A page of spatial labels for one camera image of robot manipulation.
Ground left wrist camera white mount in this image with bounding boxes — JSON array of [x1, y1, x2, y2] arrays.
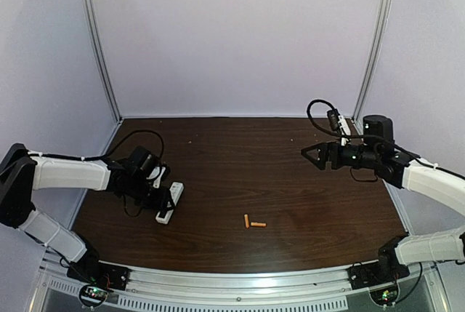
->
[[147, 164, 170, 188]]

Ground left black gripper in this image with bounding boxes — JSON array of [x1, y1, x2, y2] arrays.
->
[[126, 177, 174, 213]]

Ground black camera cable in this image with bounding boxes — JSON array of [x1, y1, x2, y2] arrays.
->
[[307, 99, 364, 142], [105, 129, 165, 167]]

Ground white remote control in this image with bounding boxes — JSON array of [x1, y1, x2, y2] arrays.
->
[[155, 182, 185, 225]]

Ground right round circuit board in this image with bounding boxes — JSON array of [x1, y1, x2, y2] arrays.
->
[[369, 285, 399, 308]]

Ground left aluminium frame post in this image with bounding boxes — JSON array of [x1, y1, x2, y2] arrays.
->
[[83, 0, 122, 122]]

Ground right black camera cable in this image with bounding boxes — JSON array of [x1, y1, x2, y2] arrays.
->
[[307, 99, 364, 142]]

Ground front aluminium rail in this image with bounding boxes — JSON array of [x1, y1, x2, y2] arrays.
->
[[26, 251, 451, 311]]

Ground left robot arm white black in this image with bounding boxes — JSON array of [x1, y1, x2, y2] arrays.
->
[[1, 143, 184, 286]]

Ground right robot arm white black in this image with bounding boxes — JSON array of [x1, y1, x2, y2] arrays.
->
[[301, 109, 464, 284]]

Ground round circuit board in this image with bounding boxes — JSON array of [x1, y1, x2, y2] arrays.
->
[[78, 284, 109, 308], [369, 285, 399, 308]]

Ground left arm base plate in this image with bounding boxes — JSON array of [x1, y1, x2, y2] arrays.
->
[[66, 259, 129, 291]]

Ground right aluminium frame post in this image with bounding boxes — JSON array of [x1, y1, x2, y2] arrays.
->
[[352, 0, 392, 121]]

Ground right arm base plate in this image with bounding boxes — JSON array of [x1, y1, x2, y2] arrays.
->
[[347, 261, 410, 290]]

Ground aluminium frame post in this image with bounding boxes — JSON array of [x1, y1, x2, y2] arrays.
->
[[352, 0, 392, 121], [83, 0, 122, 122]]

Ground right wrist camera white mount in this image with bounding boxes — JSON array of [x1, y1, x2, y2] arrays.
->
[[327, 108, 351, 136]]

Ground left round circuit board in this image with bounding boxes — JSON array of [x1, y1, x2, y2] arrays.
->
[[78, 284, 109, 308]]

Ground left black camera cable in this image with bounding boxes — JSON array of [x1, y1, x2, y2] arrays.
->
[[105, 129, 165, 167]]

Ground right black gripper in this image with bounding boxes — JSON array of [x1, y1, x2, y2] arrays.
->
[[302, 139, 380, 172]]

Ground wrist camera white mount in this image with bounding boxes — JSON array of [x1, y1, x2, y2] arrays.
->
[[327, 108, 351, 136], [147, 164, 170, 188]]

